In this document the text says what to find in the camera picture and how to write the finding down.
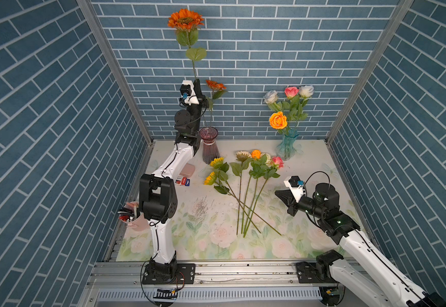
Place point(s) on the orange yellow rose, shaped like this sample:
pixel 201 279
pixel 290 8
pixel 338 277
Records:
pixel 278 121

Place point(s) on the purple glass vase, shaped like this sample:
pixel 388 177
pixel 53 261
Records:
pixel 210 149

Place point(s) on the pink rose small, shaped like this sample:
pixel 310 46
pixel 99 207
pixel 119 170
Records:
pixel 276 163

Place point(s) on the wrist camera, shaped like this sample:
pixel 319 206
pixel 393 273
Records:
pixel 296 186
pixel 188 94

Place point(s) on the blue glass vase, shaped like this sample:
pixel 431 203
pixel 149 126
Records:
pixel 285 149

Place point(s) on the pink rose tall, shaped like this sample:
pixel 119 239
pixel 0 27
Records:
pixel 292 103

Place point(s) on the glue stick package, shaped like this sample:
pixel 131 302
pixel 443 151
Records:
pixel 184 181

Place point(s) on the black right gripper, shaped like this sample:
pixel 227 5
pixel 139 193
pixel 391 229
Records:
pixel 287 195

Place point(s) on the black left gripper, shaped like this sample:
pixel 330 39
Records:
pixel 200 105

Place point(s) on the pink pen cup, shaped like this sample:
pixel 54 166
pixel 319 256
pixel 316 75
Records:
pixel 131 215

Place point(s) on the yellow sunflower upper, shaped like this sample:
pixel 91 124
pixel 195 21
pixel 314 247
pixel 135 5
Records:
pixel 236 175

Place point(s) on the beige gerbera flower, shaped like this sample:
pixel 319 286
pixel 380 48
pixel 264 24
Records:
pixel 242 156

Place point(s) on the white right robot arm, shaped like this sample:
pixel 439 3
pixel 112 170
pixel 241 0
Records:
pixel 383 284

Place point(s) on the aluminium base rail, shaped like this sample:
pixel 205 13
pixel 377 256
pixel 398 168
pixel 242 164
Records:
pixel 233 283

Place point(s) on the yellow sunflower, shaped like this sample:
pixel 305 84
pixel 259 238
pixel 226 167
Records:
pixel 213 179
pixel 236 175

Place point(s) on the yellow sunflower lower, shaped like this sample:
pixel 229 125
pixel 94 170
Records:
pixel 213 179

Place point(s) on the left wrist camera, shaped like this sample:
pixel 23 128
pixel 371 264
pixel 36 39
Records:
pixel 188 94

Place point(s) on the orange gerbera flower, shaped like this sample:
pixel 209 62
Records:
pixel 186 24
pixel 217 91

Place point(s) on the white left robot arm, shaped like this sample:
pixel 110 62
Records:
pixel 157 191

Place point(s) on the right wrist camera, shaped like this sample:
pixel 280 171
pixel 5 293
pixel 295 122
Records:
pixel 296 186

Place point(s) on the white rose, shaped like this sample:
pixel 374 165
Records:
pixel 272 101
pixel 305 93

